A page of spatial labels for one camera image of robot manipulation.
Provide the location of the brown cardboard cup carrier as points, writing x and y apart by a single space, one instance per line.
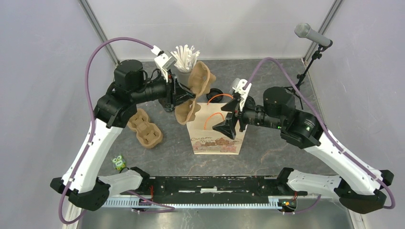
199 83

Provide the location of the white wrapped straws bundle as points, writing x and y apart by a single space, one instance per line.
186 56

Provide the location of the grey microphone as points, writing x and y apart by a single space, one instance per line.
304 30

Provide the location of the black microphone stand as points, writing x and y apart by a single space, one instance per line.
316 55

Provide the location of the brown paper takeout bag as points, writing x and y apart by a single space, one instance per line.
207 141

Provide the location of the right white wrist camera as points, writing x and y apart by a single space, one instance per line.
241 87

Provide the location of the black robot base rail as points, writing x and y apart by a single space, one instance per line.
168 194

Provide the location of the green owl number tile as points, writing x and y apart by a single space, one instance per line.
119 162

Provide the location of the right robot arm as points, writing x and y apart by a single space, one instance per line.
356 185

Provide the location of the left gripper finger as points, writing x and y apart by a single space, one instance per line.
182 90
180 99

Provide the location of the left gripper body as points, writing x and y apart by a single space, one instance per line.
170 94

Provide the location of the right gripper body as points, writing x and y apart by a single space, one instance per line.
241 116

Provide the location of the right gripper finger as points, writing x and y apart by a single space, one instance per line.
227 127
231 106

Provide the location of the grey straw holder cup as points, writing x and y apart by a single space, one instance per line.
188 73

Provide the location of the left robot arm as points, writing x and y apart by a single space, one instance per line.
131 86

